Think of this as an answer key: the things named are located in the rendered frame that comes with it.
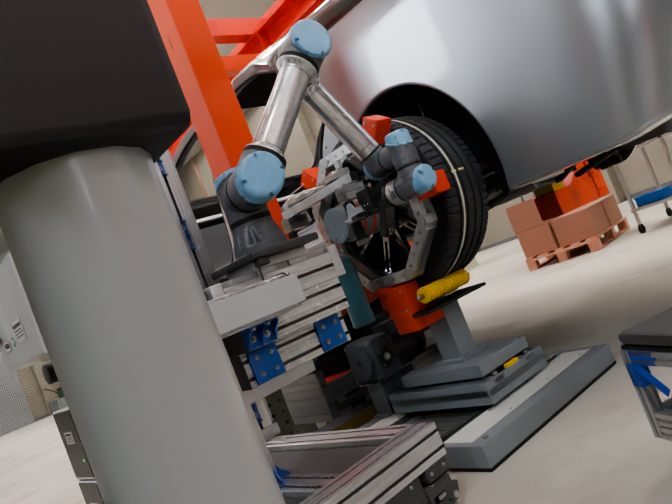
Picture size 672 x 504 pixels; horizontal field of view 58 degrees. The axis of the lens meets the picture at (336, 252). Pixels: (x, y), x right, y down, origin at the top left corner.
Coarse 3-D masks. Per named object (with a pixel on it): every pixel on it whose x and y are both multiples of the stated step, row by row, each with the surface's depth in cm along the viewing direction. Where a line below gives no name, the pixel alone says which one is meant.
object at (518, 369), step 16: (528, 352) 224; (496, 368) 228; (512, 368) 215; (528, 368) 220; (432, 384) 233; (448, 384) 224; (464, 384) 218; (480, 384) 206; (496, 384) 207; (512, 384) 212; (400, 400) 238; (416, 400) 231; (432, 400) 225; (448, 400) 219; (464, 400) 213; (480, 400) 208; (496, 400) 205
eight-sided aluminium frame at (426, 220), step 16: (384, 144) 213; (320, 160) 232; (320, 176) 235; (320, 208) 240; (416, 208) 203; (432, 208) 205; (320, 224) 242; (432, 224) 204; (416, 240) 207; (416, 256) 209; (368, 272) 235; (400, 272) 217; (416, 272) 213; (368, 288) 231
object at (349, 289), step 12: (348, 264) 223; (348, 276) 222; (348, 288) 221; (360, 288) 223; (348, 300) 222; (360, 300) 222; (348, 312) 224; (360, 312) 221; (372, 312) 225; (384, 312) 228; (360, 324) 221
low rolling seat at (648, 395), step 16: (656, 320) 132; (624, 336) 133; (640, 336) 128; (656, 336) 123; (624, 352) 134; (640, 352) 129; (656, 352) 124; (640, 368) 131; (640, 384) 133; (656, 384) 128; (640, 400) 135; (656, 400) 133; (656, 416) 132; (656, 432) 134
